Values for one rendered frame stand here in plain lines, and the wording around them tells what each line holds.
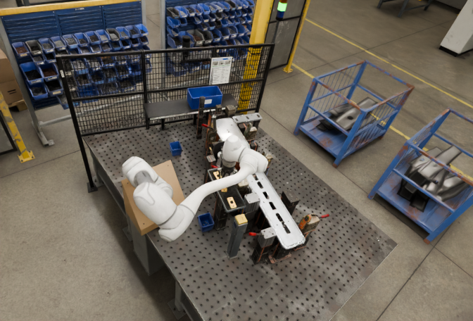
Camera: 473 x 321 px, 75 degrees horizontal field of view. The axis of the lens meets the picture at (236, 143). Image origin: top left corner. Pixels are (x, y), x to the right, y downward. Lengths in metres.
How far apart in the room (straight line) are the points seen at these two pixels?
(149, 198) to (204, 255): 0.98
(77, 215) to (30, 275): 0.63
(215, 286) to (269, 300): 0.38
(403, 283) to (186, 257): 2.27
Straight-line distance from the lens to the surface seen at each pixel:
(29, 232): 3.56
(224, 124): 2.88
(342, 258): 2.66
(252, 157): 1.79
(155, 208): 1.53
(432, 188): 4.06
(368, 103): 4.89
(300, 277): 2.46
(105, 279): 3.14
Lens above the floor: 2.82
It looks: 42 degrees down
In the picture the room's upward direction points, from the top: 11 degrees clockwise
